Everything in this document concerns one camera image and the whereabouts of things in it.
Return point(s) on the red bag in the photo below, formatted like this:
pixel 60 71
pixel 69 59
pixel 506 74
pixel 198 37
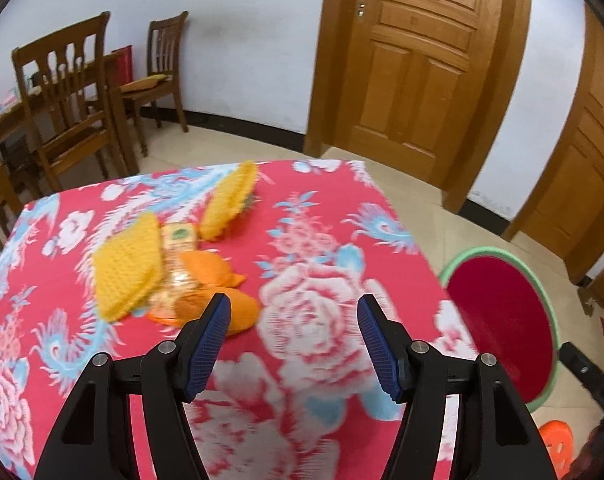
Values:
pixel 124 65

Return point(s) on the wooden door frame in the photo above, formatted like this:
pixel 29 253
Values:
pixel 547 160

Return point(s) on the folded yellow bubble wrap sheet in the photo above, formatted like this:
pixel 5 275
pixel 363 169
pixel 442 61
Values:
pixel 226 205

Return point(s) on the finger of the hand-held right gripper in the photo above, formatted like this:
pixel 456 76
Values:
pixel 581 364

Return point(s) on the orange cloth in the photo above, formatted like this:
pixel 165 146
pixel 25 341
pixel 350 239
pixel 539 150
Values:
pixel 209 270

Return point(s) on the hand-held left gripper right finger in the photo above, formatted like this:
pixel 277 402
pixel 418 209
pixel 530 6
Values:
pixel 379 350

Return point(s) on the orange plastic stool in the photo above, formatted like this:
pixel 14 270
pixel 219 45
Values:
pixel 557 447

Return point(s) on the wooden door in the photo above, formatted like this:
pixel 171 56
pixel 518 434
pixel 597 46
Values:
pixel 422 85
pixel 582 175
pixel 332 60

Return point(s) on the red floral tablecloth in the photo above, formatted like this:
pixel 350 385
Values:
pixel 307 310

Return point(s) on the wooden chair with cushion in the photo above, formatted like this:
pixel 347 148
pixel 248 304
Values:
pixel 164 40

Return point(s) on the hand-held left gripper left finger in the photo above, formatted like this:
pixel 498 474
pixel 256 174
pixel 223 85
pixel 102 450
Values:
pixel 209 345

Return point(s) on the flat yellow bubble wrap sheet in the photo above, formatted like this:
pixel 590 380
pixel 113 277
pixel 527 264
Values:
pixel 126 265

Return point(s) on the metal door lock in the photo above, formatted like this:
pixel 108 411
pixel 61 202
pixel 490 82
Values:
pixel 363 8

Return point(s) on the wooden chair with slatted back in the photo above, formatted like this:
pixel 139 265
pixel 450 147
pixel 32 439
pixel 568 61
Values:
pixel 61 60

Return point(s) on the orange snack packet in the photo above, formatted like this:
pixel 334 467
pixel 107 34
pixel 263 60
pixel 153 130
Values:
pixel 179 240

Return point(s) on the wooden dining table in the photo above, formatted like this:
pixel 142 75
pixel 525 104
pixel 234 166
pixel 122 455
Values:
pixel 1 125

